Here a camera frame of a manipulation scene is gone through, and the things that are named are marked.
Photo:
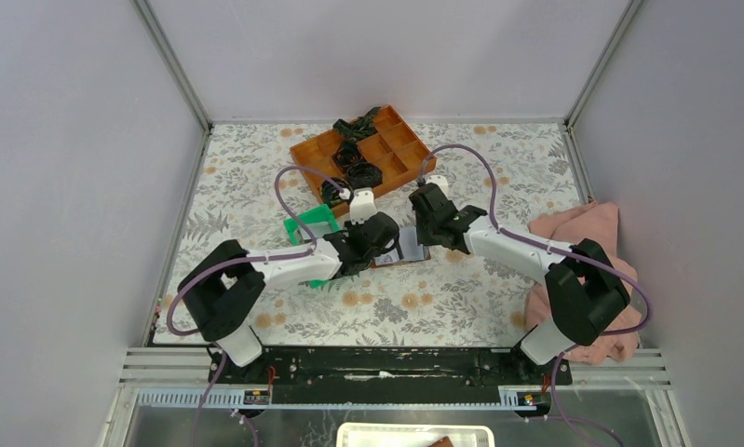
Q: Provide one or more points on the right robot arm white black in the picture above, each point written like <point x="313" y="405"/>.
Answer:
<point x="584" y="292"/>

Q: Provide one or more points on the brown leather card holder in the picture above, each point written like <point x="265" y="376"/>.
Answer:
<point x="406" y="250"/>

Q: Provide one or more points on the black items in tray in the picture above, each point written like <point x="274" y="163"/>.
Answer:
<point x="358" y="171"/>

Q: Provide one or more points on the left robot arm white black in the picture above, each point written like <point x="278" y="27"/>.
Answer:
<point x="222" y="290"/>

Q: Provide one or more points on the orange wooden compartment tray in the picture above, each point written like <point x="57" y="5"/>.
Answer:
<point x="395" y="149"/>

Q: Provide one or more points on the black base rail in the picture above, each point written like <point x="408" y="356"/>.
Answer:
<point x="397" y="376"/>

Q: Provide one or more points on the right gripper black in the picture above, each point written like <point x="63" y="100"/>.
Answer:
<point x="422" y="237"/>

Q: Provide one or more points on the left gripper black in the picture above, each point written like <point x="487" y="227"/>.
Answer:
<point x="350" y="226"/>

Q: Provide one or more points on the green plastic card box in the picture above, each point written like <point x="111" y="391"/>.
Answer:
<point x="310" y="228"/>

